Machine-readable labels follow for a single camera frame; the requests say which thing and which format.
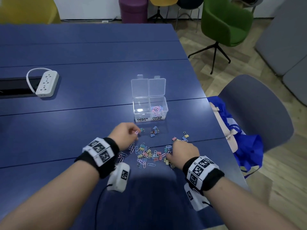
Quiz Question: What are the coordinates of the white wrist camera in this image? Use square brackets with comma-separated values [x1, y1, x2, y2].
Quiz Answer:
[106, 162, 130, 192]
[184, 183, 211, 211]

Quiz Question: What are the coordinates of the large yellow chair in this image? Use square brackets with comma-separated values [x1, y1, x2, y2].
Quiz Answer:
[0, 0, 61, 24]

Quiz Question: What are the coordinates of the grey sofa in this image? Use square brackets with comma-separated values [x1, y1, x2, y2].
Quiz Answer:
[254, 0, 307, 107]

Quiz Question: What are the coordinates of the person's right forearm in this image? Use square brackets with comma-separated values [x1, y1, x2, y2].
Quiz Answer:
[203, 177, 298, 230]

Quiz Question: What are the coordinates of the grey metal chair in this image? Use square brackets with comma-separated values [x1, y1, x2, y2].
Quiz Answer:
[231, 0, 264, 13]

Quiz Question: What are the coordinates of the person's right hand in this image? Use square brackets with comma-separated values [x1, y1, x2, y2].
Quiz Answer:
[166, 141, 200, 170]

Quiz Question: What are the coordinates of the purple stool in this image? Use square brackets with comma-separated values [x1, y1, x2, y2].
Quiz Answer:
[119, 0, 148, 24]

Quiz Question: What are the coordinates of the black marker wristband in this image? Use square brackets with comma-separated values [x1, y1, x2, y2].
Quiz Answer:
[183, 155, 225, 196]
[74, 137, 120, 179]

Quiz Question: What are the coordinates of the person's left hand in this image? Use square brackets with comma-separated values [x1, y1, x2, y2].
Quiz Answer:
[108, 122, 141, 151]

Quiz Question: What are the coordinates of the green chair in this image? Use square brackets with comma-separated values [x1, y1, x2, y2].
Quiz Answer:
[188, 0, 254, 75]

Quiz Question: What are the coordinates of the yellow chair with black legs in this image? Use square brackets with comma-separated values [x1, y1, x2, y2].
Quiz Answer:
[146, 0, 178, 24]

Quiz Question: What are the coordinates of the person's left forearm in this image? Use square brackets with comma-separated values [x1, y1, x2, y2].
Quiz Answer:
[0, 160, 100, 230]

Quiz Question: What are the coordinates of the group of pastel binder clips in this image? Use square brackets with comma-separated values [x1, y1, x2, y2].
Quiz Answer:
[137, 126, 190, 170]

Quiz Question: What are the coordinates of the clear two-compartment plastic box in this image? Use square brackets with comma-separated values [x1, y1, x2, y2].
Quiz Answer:
[131, 74, 169, 123]

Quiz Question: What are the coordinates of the small heap of paper clips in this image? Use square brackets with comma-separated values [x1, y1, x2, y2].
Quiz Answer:
[150, 105, 165, 117]

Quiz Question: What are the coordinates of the dark chair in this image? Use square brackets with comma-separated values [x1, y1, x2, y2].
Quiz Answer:
[174, 0, 204, 33]

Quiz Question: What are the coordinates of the black table cable tray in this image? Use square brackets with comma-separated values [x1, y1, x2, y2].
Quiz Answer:
[0, 77, 43, 98]

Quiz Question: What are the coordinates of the blue bag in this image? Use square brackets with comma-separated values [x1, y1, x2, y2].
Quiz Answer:
[207, 96, 264, 179]

